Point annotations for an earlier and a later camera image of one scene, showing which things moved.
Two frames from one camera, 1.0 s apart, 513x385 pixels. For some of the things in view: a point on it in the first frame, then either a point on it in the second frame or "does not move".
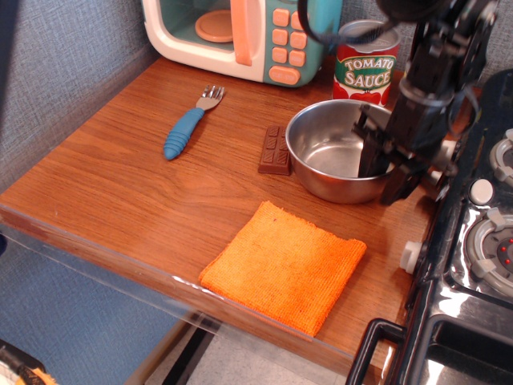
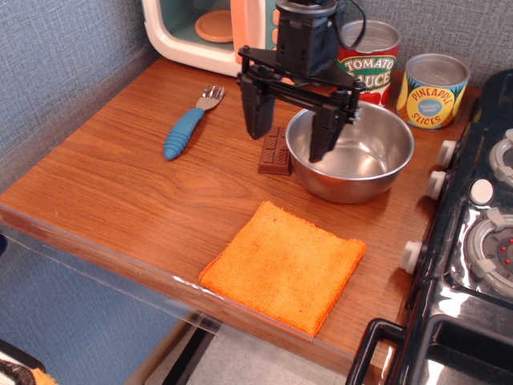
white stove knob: (447, 150) does not move
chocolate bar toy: (276, 159) does not move
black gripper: (414, 131) to (305, 61)
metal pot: (327, 154) does not move
